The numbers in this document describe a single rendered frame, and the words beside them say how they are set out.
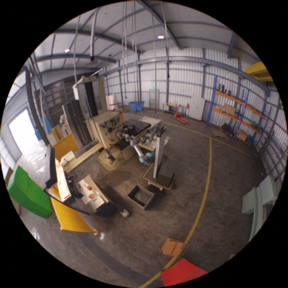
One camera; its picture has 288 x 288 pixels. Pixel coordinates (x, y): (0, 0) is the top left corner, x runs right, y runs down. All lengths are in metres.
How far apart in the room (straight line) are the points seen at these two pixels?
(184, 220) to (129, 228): 1.45
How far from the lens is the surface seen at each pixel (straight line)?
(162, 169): 2.17
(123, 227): 2.68
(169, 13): 7.10
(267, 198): 3.82
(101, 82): 3.00
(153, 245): 2.70
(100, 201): 1.83
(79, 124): 2.74
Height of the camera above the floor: 2.60
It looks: 38 degrees down
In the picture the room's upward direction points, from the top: 2 degrees counter-clockwise
